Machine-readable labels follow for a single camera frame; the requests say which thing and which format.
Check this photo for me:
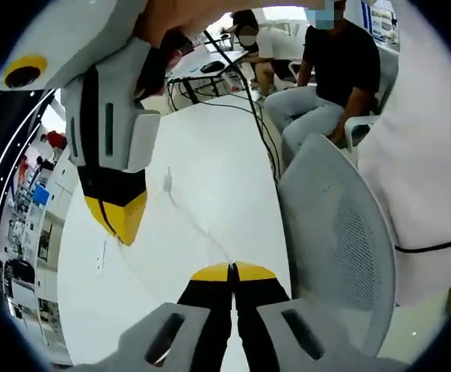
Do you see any grey mesh office chair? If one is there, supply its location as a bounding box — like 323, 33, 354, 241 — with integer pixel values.
277, 133, 400, 360

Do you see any person's right hand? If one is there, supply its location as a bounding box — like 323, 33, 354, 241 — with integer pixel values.
134, 0, 314, 98

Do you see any black computer mouse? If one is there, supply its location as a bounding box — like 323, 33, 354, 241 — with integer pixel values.
199, 61, 225, 74

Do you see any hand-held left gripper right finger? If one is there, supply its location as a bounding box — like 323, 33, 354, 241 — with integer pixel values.
229, 260, 370, 372

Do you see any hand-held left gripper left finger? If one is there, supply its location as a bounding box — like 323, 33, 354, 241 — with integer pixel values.
115, 262, 235, 372

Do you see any white background desk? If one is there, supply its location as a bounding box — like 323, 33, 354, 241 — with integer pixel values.
164, 47, 250, 114

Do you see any black cable on clothing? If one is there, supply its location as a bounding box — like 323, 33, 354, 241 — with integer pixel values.
393, 235, 451, 253

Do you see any white plastic chair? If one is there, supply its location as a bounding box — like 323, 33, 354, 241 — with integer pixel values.
343, 113, 378, 153

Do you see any blue bin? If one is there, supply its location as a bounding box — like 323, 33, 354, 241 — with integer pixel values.
32, 183, 53, 205

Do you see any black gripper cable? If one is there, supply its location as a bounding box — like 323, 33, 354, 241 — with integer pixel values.
203, 28, 284, 184

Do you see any metal strip in table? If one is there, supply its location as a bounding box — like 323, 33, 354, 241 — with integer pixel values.
95, 237, 107, 278

